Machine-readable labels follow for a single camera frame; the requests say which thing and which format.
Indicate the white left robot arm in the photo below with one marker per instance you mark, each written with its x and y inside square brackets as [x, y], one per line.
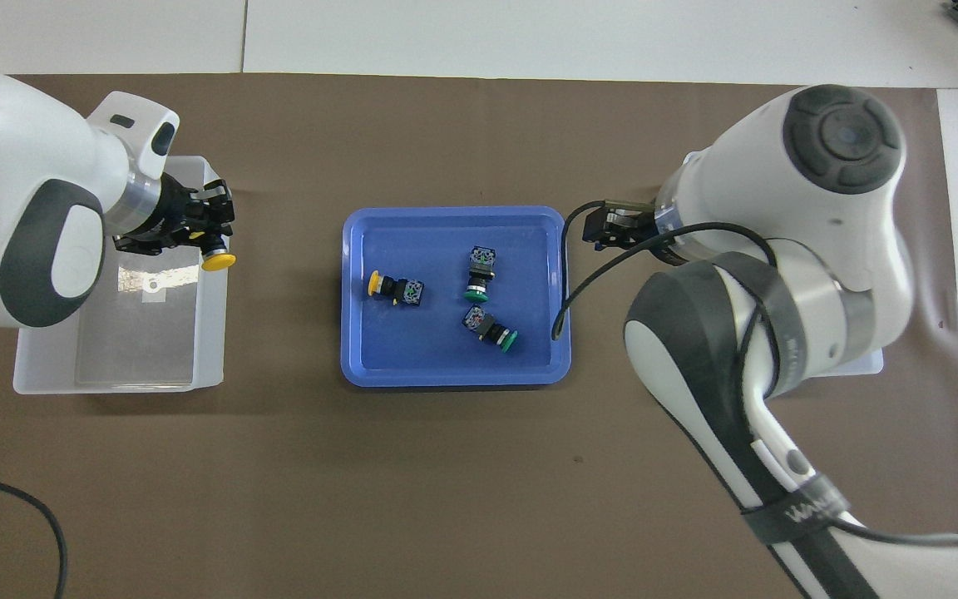
[22, 150]

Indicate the brown table mat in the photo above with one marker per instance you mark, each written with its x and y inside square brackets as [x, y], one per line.
[446, 482]

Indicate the green push button switch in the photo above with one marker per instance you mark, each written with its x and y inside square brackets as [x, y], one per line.
[489, 326]
[479, 270]

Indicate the blue plastic tray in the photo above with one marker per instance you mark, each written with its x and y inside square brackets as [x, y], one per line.
[437, 349]

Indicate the translucent white plastic box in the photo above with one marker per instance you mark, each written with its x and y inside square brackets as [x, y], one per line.
[138, 333]
[870, 363]

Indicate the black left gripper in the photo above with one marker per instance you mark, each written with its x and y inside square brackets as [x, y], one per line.
[165, 218]

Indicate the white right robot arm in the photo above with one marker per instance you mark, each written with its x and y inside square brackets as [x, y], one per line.
[778, 208]

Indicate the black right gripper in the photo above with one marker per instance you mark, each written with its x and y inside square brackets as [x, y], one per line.
[633, 226]

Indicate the yellow push button switch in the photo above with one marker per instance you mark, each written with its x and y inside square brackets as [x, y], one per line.
[218, 260]
[400, 289]

